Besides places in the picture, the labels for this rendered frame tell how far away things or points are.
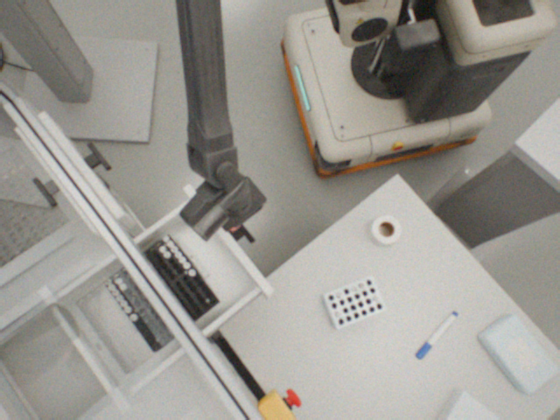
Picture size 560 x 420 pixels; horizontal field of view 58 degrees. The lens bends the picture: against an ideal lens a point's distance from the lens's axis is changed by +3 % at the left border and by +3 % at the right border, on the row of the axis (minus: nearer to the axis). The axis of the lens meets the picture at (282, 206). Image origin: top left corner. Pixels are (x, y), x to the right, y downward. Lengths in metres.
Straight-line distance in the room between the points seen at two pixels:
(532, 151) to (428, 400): 0.67
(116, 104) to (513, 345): 1.66
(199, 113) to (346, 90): 1.18
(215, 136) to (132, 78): 1.47
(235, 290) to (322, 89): 1.00
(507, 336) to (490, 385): 0.12
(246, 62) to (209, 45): 1.51
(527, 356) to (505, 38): 0.79
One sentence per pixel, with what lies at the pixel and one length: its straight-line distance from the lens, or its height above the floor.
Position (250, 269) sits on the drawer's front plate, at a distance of 1.02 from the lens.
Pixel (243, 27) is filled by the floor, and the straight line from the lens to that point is 2.35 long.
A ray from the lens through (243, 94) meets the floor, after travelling 2.18.
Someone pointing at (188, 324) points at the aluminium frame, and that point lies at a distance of 0.95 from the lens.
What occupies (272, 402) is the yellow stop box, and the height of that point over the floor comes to 0.91.
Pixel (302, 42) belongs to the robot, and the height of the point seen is 0.28.
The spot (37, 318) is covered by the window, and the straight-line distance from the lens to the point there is 0.35.
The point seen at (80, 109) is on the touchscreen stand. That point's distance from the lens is 2.22.
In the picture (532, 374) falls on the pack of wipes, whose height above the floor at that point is 0.80.
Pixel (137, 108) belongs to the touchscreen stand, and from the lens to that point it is 2.17.
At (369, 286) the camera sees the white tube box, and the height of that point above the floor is 0.80.
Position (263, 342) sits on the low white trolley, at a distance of 1.18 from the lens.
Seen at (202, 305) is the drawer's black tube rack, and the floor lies 0.90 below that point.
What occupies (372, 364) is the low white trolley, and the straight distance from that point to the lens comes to 1.21.
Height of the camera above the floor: 1.94
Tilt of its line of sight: 75 degrees down
